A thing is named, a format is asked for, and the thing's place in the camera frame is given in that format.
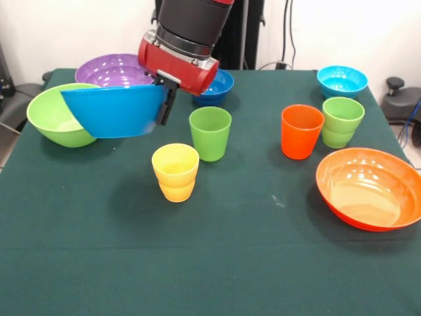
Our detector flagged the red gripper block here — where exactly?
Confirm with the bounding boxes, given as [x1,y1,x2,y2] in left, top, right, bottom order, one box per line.
[137,29,220,127]

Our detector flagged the large blue bowl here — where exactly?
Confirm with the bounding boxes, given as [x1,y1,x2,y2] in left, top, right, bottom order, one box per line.
[61,84,165,139]

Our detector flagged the plain green cup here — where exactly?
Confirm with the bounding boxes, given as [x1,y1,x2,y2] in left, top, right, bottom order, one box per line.
[188,106,233,163]

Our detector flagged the ribbed yellow cup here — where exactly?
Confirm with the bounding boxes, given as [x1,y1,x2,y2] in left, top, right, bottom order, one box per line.
[151,142,201,203]

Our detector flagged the large green bowl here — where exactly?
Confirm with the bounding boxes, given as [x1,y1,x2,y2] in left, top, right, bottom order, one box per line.
[26,82,100,148]

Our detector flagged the light blue small bowl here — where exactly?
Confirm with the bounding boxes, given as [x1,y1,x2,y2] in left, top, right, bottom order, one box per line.
[316,65,369,99]

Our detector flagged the wide orange bowl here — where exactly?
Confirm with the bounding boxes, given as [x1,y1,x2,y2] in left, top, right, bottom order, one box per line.
[315,147,421,232]

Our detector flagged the dark blue small bowl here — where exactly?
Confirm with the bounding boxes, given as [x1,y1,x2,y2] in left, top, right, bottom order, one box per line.
[192,68,235,107]

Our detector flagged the purple bowl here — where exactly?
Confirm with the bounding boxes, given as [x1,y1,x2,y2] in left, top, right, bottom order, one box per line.
[74,53,155,89]

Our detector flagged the grey chair base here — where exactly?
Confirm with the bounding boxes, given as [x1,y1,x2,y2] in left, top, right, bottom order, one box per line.
[0,82,45,126]

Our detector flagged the plain orange cup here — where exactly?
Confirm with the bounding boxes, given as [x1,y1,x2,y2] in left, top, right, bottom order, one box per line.
[281,104,326,161]

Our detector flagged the dark green table cloth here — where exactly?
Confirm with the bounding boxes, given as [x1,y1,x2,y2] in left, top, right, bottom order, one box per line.
[0,68,421,316]

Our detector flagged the ribbed green cup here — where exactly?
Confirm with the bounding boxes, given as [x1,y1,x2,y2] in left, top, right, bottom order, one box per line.
[321,97,366,149]

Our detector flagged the black hanging cable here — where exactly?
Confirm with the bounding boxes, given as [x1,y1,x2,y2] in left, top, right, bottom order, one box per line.
[281,3,289,63]
[288,3,297,64]

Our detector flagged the blue cable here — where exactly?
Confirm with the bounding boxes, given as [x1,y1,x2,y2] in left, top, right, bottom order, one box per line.
[397,98,421,147]

